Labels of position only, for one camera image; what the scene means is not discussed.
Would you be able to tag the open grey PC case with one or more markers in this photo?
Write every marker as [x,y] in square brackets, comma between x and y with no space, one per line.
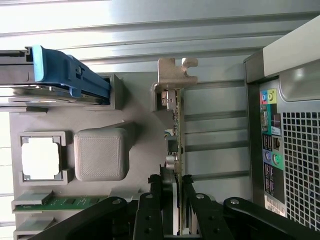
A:
[300,150]

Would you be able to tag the silver CPU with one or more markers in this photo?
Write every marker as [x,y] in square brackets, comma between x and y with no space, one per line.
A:
[40,157]

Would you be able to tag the green RAM stick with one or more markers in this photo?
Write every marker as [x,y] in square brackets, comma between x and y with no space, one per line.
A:
[75,201]

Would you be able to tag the grey plastic parts rack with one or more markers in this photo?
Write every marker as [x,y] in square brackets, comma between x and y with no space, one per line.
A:
[100,152]

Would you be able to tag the hard disk in blue carrier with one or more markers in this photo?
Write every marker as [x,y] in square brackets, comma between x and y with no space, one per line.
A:
[75,72]

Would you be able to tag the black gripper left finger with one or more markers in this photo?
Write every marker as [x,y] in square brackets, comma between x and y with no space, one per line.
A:
[147,220]

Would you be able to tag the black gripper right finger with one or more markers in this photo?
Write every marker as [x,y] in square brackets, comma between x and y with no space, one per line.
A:
[210,220]

